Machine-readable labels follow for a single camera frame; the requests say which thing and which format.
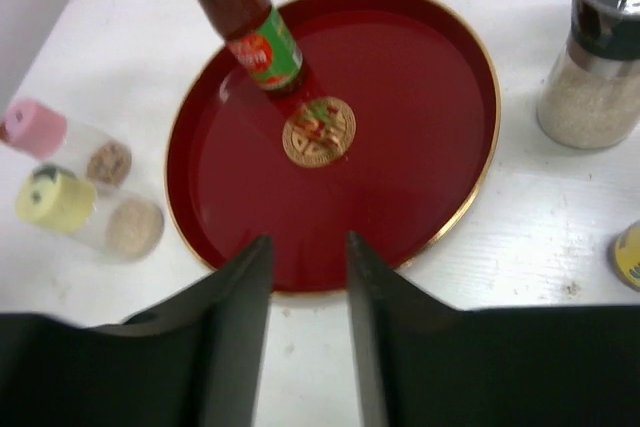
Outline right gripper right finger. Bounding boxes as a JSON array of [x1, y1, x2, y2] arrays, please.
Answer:
[[346, 232, 639, 426]]

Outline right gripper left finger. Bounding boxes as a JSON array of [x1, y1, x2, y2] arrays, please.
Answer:
[[1, 235, 273, 426]]

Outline yellow cap shaker jar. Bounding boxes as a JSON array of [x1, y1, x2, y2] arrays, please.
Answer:
[[15, 164, 164, 261]]

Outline small yellow label bottle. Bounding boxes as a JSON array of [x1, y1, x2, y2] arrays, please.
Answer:
[[608, 221, 640, 291]]

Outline pink cap shaker jar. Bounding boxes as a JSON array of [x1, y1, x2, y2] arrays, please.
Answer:
[[1, 98, 132, 186]]

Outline grinder jar black cap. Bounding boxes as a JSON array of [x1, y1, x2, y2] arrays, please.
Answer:
[[537, 0, 639, 149]]

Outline chili sauce bottle green label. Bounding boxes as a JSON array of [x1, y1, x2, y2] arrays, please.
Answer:
[[198, 0, 306, 95]]

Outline red round tray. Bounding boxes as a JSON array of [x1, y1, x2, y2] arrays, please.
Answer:
[[165, 0, 501, 293]]

